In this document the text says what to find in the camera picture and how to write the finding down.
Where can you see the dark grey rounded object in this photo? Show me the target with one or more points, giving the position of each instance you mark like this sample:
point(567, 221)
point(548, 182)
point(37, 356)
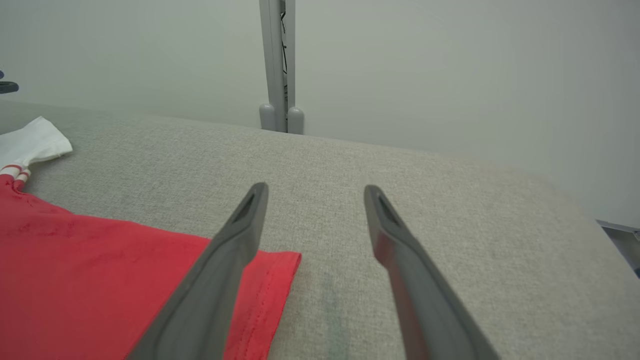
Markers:
point(9, 88)

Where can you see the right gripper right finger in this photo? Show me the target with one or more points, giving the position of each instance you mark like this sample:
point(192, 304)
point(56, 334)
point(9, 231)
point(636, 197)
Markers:
point(430, 300)

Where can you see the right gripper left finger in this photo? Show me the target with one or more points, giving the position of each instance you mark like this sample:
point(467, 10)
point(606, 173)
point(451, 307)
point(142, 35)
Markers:
point(200, 300)

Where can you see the red and white jersey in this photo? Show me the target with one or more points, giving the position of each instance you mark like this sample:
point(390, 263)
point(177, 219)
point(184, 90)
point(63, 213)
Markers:
point(75, 275)

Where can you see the grey partition post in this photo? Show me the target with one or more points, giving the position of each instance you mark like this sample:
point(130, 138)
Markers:
point(274, 50)

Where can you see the grey metal rail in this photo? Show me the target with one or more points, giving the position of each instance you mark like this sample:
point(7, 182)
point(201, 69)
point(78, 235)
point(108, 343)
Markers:
point(620, 229)

